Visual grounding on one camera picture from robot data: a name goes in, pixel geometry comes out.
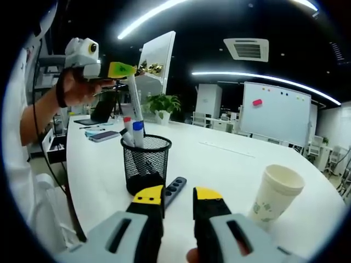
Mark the white office desk cluster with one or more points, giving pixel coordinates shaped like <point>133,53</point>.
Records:
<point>216,122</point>
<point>323,156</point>

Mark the white chest-worn device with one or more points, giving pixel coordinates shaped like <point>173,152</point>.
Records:
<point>45,16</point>

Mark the red whiteboard marker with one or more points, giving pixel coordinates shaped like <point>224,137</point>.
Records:
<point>127,122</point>

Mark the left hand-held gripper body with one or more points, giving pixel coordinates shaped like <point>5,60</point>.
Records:
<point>79,54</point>

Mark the smartphone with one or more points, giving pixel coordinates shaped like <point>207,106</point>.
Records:
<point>104,136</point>

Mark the white curved display stand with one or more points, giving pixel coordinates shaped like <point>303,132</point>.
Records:
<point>161,49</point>

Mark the ceiling air conditioner vent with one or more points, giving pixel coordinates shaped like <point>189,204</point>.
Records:
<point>246,48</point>

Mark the white black storage box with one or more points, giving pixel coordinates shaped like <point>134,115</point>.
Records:
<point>55,148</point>

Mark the person's left hand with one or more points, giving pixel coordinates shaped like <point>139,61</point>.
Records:
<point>76,90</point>

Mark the grey metal storage rack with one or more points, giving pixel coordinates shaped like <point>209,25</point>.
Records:
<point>49,74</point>

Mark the black mesh pen holder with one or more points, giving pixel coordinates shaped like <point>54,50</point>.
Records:
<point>145,170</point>

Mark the black open laptop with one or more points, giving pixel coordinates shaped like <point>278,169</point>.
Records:
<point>102,109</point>

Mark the whiteboard on stand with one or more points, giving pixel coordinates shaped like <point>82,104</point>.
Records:
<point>274,115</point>

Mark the blue whiteboard marker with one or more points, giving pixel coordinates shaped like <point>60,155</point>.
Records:
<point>138,131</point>

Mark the white tall cabinet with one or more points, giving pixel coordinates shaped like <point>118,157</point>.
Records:
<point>208,98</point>

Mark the pink whiteboard eraser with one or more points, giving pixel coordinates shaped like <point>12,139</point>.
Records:
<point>257,102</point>

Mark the black tripod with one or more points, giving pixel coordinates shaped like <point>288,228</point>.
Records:
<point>118,101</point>

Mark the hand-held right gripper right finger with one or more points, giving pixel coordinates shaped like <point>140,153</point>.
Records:
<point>246,243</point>

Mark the potted green plant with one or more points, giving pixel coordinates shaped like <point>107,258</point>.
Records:
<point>161,105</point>

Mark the gold ornaments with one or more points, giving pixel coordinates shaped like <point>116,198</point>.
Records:
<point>152,68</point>

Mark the person's right hand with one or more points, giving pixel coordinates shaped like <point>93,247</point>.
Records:
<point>192,256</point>

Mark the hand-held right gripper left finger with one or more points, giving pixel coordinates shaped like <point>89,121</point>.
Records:
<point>109,241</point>

